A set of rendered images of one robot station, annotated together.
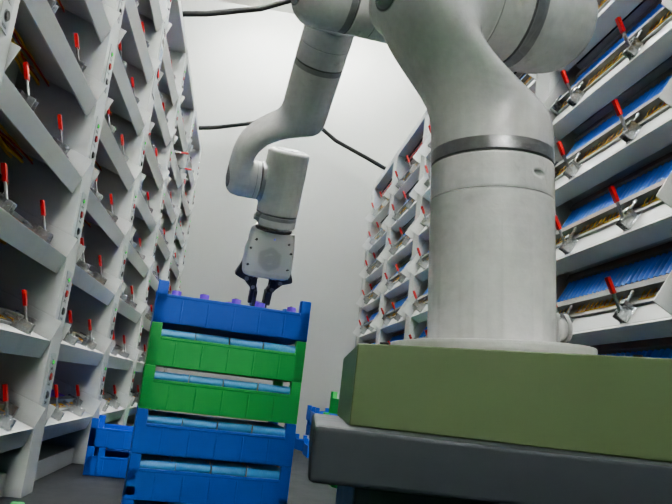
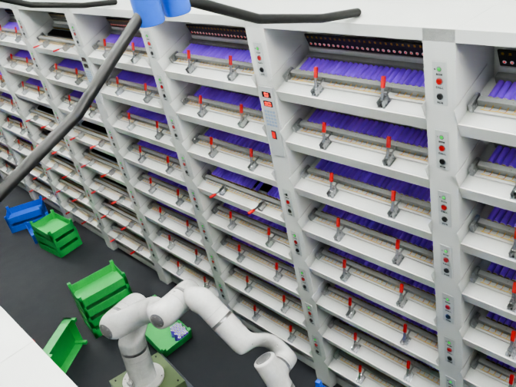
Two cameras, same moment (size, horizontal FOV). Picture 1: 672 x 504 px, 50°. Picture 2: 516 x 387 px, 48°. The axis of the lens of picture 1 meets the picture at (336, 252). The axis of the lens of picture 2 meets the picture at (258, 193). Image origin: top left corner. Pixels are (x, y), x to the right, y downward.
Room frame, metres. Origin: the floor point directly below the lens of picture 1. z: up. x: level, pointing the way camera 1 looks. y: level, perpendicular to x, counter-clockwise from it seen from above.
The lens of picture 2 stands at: (2.68, -0.54, 2.26)
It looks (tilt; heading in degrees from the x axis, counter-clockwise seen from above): 30 degrees down; 149
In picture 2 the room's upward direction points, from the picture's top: 13 degrees counter-clockwise
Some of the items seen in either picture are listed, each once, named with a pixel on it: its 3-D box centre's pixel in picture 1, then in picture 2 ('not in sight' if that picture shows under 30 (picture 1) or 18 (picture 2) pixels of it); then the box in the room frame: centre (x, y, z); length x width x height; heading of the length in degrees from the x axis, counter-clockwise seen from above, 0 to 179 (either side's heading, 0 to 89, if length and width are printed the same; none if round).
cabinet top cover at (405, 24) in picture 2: not in sight; (210, 10); (0.68, 0.62, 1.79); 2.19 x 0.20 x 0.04; 7
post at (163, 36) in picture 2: not in sight; (208, 183); (0.34, 0.58, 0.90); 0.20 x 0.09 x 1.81; 97
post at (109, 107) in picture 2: not in sight; (135, 155); (-0.36, 0.50, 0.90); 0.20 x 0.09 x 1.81; 97
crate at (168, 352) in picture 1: (222, 353); not in sight; (1.48, 0.21, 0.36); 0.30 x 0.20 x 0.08; 104
